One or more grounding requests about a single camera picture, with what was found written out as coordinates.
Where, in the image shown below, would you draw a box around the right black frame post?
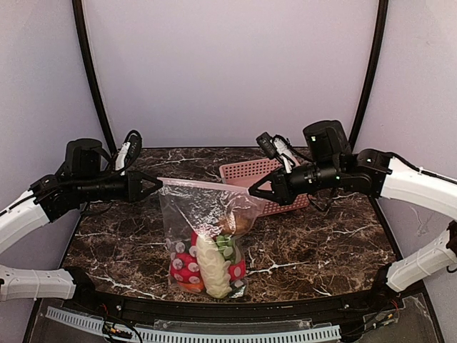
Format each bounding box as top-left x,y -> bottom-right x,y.
348,0 -> 389,148

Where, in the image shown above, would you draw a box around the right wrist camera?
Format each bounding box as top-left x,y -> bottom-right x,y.
256,132 -> 300,174

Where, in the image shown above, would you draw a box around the pink perforated plastic basket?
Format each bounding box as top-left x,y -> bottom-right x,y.
218,158 -> 311,217

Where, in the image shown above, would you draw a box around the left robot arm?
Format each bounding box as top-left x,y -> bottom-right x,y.
1,130 -> 163,302

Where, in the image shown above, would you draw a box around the black front table rail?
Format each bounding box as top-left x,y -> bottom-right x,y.
64,273 -> 403,331

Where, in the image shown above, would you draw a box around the green toy grapes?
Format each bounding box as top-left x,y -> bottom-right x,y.
215,234 -> 236,264

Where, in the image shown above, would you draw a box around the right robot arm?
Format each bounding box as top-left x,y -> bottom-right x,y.
248,120 -> 456,294

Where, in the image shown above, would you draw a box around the brown toy potato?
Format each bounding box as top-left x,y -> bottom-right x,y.
217,214 -> 253,236

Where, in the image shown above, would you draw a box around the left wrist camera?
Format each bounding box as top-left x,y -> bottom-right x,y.
114,129 -> 143,175

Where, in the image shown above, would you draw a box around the white slotted cable duct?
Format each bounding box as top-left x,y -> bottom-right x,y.
46,306 -> 341,342

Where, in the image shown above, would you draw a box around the clear zip top bag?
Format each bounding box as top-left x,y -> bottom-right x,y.
159,178 -> 266,299

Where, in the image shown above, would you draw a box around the red toy fruit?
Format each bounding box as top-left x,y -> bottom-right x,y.
228,259 -> 246,282
169,253 -> 202,284

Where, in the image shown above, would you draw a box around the black frame post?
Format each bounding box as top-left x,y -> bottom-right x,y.
348,0 -> 389,148
71,0 -> 116,153

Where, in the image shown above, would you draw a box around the red toy fruit front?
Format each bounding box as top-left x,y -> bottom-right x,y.
169,253 -> 202,284

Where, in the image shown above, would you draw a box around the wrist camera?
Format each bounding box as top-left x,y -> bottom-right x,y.
256,132 -> 300,174
114,129 -> 143,175

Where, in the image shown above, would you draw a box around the white toy radish with leaves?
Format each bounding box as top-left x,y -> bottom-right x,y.
196,236 -> 232,299

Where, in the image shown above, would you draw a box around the orange toy fruit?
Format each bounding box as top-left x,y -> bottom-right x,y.
178,282 -> 204,293

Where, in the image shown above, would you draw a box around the left black frame post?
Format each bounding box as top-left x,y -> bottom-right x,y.
71,0 -> 116,153

